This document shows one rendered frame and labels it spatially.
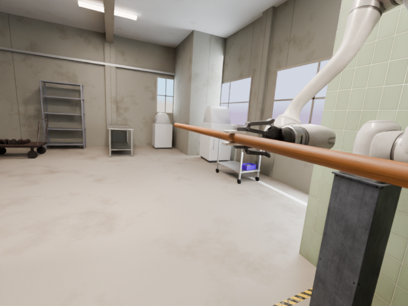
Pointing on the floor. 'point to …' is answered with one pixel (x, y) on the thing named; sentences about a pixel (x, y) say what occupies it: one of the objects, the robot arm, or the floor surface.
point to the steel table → (119, 141)
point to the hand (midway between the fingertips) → (234, 137)
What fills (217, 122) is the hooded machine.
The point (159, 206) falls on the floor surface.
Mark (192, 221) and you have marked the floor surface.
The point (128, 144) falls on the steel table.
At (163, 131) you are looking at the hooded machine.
